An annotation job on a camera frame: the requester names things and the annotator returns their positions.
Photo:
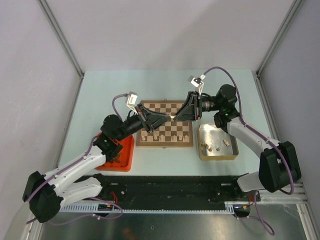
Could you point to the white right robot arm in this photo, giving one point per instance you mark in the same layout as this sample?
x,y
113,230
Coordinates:
x,y
278,162

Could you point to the pile of light chess pieces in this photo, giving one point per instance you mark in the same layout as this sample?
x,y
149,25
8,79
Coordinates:
x,y
214,146

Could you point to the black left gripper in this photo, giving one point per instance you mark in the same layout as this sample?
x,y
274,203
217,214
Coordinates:
x,y
154,120

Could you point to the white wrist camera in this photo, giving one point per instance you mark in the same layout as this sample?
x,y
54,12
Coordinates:
x,y
131,99
197,82

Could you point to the left aluminium frame post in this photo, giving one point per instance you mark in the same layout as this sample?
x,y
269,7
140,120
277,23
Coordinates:
x,y
53,22

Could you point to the wooden chess board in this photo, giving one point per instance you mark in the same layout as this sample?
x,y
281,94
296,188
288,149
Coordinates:
x,y
169,129

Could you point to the grey slotted cable duct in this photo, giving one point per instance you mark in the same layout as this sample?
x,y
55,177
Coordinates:
x,y
91,207

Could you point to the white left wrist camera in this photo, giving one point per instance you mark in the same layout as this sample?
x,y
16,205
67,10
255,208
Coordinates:
x,y
131,99

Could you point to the orange plastic tray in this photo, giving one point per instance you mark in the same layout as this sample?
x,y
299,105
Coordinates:
x,y
125,159

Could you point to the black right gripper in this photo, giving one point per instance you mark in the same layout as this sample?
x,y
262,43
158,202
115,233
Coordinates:
x,y
191,111

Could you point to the gold metal tin tray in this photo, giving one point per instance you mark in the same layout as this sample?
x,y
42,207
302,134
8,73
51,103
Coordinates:
x,y
209,131

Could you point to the aluminium frame post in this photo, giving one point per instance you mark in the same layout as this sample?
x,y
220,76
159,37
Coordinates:
x,y
280,34
53,22

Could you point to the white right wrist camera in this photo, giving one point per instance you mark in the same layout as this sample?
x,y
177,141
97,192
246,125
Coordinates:
x,y
197,82

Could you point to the right aluminium frame post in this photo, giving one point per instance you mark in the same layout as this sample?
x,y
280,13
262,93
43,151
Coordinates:
x,y
280,34

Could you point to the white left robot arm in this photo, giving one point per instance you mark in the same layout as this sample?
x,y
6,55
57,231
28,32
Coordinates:
x,y
47,193

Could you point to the pile of dark chess pieces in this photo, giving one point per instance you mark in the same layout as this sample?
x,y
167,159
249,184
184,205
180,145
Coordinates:
x,y
116,159

